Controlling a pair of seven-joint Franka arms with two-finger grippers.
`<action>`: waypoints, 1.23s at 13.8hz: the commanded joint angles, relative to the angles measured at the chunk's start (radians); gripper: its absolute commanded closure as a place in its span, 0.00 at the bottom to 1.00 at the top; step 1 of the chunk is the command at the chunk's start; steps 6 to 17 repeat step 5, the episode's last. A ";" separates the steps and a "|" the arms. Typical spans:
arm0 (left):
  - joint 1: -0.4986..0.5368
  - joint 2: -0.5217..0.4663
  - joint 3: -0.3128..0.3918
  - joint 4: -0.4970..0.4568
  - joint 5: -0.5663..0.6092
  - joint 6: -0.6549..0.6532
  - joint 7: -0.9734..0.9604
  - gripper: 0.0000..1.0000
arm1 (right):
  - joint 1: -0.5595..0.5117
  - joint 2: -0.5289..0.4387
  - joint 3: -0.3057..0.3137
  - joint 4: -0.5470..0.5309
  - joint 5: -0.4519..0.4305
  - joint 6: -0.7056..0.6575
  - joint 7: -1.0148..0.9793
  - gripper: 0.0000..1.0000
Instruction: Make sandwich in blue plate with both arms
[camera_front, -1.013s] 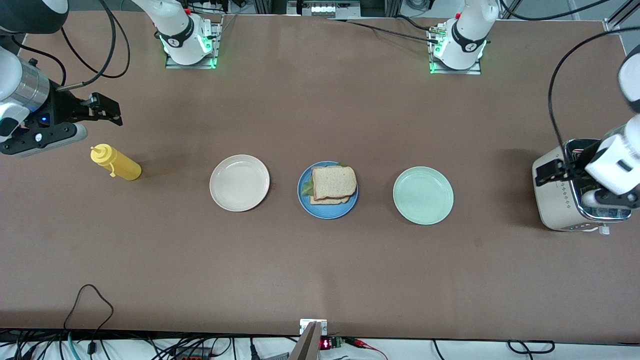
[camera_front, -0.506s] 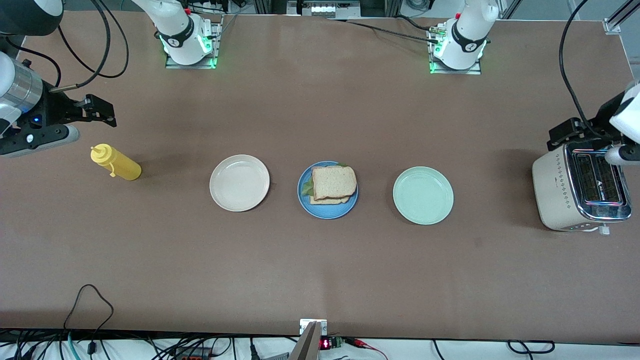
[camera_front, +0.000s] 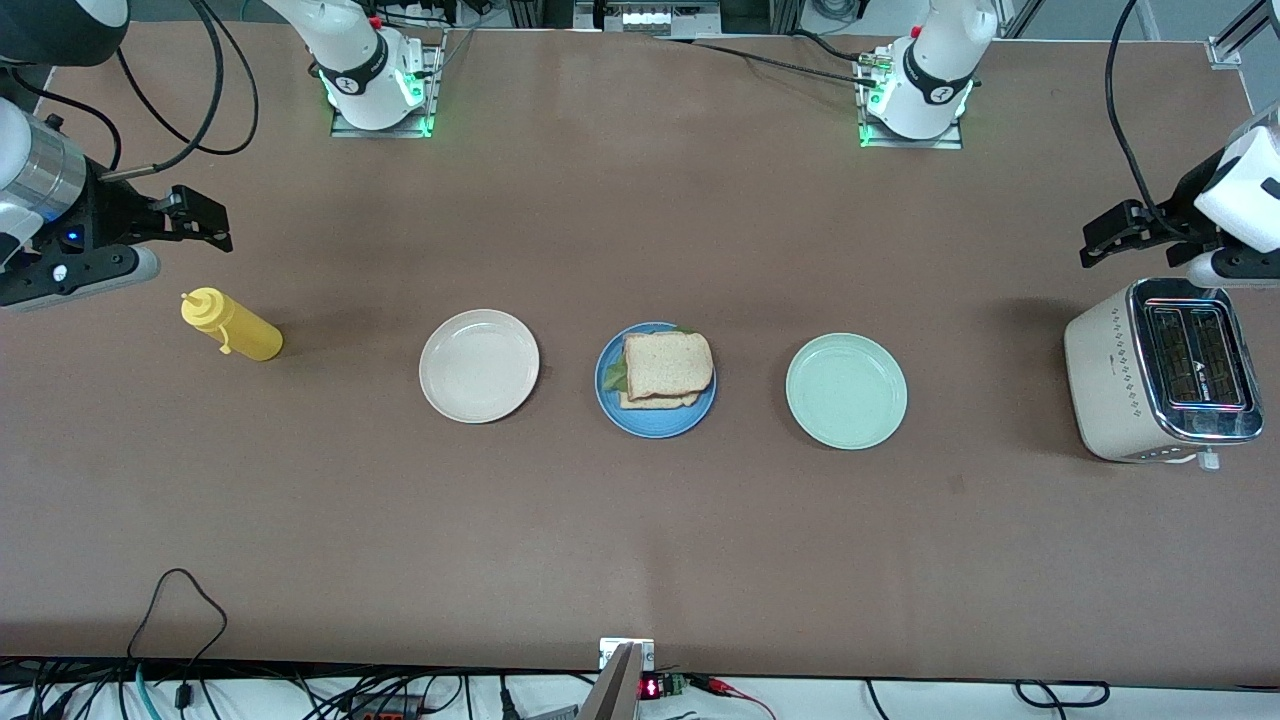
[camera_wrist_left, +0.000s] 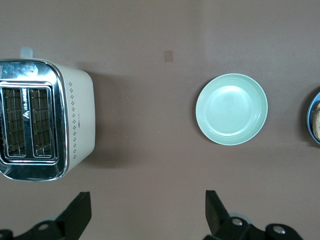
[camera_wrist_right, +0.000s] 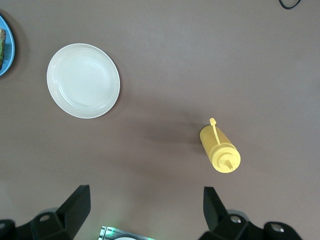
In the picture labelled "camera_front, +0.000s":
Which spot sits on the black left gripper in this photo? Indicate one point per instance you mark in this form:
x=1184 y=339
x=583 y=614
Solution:
x=1186 y=203

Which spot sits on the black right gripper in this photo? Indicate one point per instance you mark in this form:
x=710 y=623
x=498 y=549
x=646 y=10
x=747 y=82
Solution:
x=108 y=215

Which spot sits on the yellow mustard squeeze bottle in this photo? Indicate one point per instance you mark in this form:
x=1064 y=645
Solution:
x=250 y=338

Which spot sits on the green lettuce leaf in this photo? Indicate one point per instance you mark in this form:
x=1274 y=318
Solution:
x=614 y=375

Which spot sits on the light brown bread slice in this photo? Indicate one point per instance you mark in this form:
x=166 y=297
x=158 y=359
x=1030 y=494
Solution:
x=668 y=365

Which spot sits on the bread slice with dark crust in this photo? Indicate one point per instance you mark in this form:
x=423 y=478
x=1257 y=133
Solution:
x=650 y=403

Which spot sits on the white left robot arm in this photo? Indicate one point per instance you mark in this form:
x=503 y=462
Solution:
x=935 y=70

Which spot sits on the mint green round plate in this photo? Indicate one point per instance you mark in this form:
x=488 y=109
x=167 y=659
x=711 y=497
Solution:
x=846 y=392

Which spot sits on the beige round plate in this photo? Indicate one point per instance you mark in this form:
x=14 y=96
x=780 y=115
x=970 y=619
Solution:
x=480 y=365

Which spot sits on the blue round plate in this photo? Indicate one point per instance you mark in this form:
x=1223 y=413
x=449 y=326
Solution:
x=655 y=425

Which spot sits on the cream and chrome toaster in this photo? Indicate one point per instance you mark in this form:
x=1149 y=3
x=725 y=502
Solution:
x=1110 y=390

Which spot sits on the grey device with sockets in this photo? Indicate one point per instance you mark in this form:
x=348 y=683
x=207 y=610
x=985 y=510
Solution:
x=645 y=20

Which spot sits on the orange power strip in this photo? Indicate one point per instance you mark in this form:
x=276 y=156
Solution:
x=385 y=712

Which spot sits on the red clip lead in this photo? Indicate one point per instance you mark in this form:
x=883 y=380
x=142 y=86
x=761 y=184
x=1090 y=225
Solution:
x=720 y=686

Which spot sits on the grey aluminium bar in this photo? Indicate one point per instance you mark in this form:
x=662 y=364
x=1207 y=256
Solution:
x=615 y=695

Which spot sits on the red LED display module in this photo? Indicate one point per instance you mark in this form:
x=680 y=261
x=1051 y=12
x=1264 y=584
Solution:
x=650 y=688

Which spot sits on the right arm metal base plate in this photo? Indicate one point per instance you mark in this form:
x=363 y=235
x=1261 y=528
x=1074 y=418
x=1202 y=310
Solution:
x=345 y=131

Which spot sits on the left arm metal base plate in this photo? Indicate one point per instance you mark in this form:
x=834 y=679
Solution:
x=945 y=144

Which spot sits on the aluminium corner bracket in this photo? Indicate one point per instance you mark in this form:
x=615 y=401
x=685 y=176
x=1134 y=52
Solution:
x=1222 y=50

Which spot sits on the white mounting bracket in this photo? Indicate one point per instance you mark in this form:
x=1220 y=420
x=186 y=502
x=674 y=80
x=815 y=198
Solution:
x=610 y=650

